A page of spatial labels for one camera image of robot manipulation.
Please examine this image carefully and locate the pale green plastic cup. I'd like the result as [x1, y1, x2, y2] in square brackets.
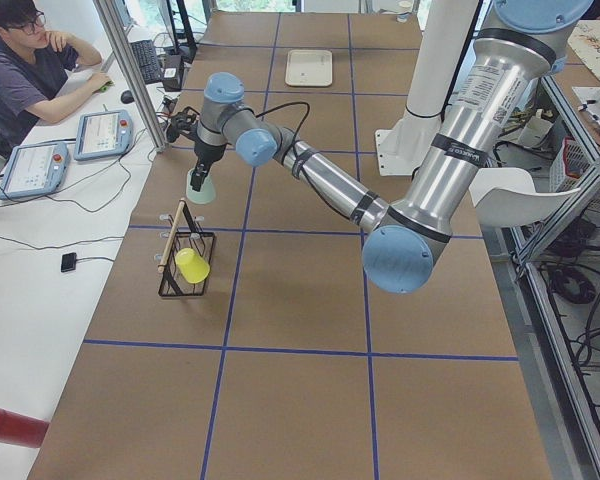
[185, 169, 216, 205]

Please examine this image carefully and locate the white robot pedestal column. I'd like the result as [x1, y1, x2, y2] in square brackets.
[376, 1, 483, 176]

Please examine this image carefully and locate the aluminium frame post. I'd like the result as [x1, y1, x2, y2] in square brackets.
[93, 0, 167, 153]

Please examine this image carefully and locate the white plastic chair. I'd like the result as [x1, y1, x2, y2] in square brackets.
[469, 167, 581, 228]

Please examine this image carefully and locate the black computer mouse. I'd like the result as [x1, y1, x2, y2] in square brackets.
[120, 90, 135, 104]

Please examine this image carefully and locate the small black square device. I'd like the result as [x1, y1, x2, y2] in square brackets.
[60, 252, 78, 273]

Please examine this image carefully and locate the black wire cup rack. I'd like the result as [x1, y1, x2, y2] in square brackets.
[156, 198, 217, 299]

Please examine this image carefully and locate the white plastic basket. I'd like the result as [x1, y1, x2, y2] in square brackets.
[549, 138, 596, 192]

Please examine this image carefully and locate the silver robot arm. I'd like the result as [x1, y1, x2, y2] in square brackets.
[188, 1, 588, 293]

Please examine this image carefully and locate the yellow plastic cup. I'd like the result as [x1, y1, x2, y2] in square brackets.
[174, 248, 210, 284]

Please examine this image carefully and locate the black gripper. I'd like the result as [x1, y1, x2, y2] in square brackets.
[189, 136, 225, 192]

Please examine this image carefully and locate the far blue teach pendant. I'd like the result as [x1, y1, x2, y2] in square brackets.
[73, 109, 133, 161]

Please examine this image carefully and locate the red cylinder bottle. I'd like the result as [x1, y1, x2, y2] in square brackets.
[0, 408, 49, 448]

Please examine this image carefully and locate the black keyboard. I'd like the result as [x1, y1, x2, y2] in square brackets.
[130, 40, 162, 84]

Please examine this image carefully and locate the near blue teach pendant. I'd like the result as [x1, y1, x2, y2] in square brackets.
[0, 142, 70, 200]

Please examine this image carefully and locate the seated man with glasses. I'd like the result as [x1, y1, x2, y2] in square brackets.
[0, 1, 111, 148]

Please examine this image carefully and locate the cream rabbit print tray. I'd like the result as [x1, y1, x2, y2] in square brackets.
[285, 49, 333, 87]

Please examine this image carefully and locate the blue teach pendant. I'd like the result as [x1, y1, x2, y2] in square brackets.
[0, 142, 70, 200]
[73, 109, 133, 161]

